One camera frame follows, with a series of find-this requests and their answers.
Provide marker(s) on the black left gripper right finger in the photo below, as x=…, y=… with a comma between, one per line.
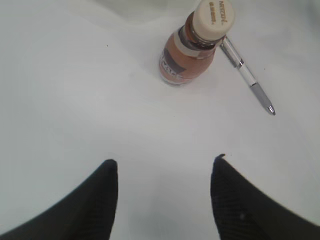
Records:
x=242, y=212

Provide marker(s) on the grey grip pen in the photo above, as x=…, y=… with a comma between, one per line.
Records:
x=238, y=63

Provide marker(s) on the brown coffee drink bottle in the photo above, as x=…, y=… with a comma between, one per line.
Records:
x=190, y=50

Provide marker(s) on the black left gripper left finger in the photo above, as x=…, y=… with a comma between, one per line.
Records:
x=87, y=213

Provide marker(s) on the green wavy glass plate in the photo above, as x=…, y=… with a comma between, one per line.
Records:
x=99, y=12

